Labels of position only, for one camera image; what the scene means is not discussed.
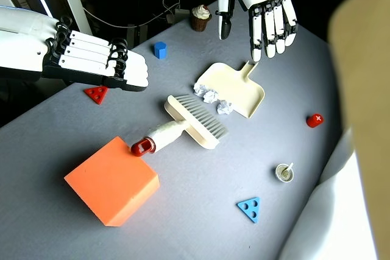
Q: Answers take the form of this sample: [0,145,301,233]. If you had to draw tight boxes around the cream plastic dustpan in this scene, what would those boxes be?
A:
[194,60,266,119]

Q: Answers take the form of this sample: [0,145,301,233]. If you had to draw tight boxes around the white paper ball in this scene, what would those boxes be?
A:
[202,88,219,104]
[216,99,233,116]
[193,82,208,98]

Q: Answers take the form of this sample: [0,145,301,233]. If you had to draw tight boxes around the cream hand broom grey bristles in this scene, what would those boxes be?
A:
[130,94,229,156]

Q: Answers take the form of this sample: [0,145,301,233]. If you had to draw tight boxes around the toy cupcake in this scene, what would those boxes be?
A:
[190,4,213,32]

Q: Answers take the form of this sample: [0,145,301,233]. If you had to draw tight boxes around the red triangle block with holes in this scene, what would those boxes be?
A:
[84,85,109,105]

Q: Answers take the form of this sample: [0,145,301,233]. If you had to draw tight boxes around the blue hexagonal block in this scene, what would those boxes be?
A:
[153,41,169,60]

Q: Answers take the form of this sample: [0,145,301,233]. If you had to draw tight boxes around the blurred beige panel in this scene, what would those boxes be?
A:
[327,0,390,260]

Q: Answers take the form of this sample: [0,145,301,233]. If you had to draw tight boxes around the red cylinder with white cross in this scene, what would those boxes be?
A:
[306,113,325,128]

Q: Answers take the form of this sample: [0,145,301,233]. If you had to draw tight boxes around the orange foam block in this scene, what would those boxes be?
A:
[63,136,160,227]

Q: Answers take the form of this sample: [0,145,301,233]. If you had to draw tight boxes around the small toy bowl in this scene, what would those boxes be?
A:
[275,163,295,183]

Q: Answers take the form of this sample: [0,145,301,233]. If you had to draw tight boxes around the grey table cloth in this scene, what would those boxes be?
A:
[0,0,356,260]

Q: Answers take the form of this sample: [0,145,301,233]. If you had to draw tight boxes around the blue triangle block with holes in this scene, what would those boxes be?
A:
[236,197,261,224]

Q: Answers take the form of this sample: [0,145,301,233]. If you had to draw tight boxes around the white robot body shell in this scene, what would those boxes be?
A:
[278,128,378,260]

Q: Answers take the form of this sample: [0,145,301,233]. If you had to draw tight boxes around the white cable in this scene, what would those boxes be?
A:
[82,0,183,29]

